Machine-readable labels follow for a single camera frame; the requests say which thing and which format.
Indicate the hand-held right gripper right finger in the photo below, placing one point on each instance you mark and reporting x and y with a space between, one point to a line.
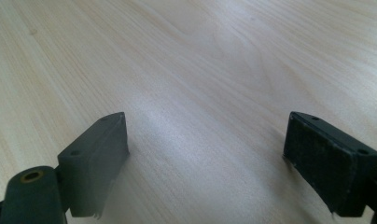
329 161

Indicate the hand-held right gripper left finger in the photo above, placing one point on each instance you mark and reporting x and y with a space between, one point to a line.
93 161

